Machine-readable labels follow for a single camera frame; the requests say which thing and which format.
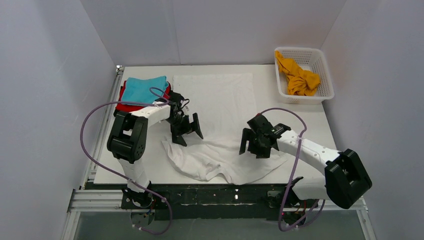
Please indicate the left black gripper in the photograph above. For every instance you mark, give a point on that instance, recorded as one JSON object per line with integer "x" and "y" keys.
{"x": 183, "y": 126}

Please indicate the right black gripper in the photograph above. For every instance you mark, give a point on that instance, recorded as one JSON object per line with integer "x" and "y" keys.
{"x": 257, "y": 142}

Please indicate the white t shirt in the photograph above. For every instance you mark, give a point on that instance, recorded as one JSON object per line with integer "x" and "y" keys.
{"x": 224, "y": 103}

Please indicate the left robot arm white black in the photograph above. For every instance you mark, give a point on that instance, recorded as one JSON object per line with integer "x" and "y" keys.
{"x": 128, "y": 138}

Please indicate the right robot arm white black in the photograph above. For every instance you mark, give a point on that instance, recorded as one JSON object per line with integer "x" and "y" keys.
{"x": 344, "y": 178}

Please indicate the folded red t shirt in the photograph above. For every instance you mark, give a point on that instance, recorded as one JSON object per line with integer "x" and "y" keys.
{"x": 131, "y": 108}

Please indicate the folded cyan t shirt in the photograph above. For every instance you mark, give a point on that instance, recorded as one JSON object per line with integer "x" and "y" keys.
{"x": 138, "y": 90}

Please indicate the folded black t shirt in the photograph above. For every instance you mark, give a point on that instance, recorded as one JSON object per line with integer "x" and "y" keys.
{"x": 116, "y": 111}

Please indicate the orange t shirt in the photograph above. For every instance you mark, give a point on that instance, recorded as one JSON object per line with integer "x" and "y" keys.
{"x": 300, "y": 82}

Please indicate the white plastic basket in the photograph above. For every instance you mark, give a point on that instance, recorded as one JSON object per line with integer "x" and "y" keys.
{"x": 308, "y": 59}

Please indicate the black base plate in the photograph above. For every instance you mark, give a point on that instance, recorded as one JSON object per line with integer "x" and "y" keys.
{"x": 216, "y": 201}

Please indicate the aluminium frame rail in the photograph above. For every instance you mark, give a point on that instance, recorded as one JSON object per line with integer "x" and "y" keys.
{"x": 72, "y": 218}

